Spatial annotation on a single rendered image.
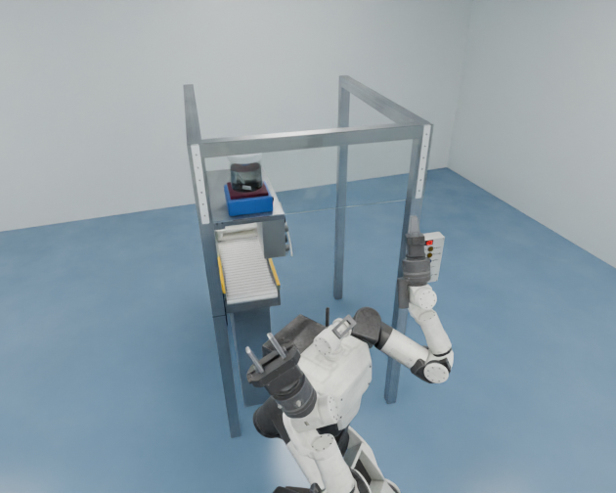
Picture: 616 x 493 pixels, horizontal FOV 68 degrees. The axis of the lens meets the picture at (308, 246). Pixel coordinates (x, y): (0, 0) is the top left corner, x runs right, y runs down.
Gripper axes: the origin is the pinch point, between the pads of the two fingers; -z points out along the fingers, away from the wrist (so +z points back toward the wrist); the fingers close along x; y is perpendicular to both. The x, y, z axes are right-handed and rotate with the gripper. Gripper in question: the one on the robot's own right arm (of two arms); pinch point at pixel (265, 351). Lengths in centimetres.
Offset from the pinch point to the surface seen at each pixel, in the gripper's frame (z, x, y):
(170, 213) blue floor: 100, -40, -432
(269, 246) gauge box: 36, 19, -110
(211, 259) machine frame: 25, -6, -108
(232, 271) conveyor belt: 53, -3, -141
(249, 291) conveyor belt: 57, -1, -120
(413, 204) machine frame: 49, 86, -94
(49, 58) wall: -86, -50, -433
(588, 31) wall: 91, 362, -244
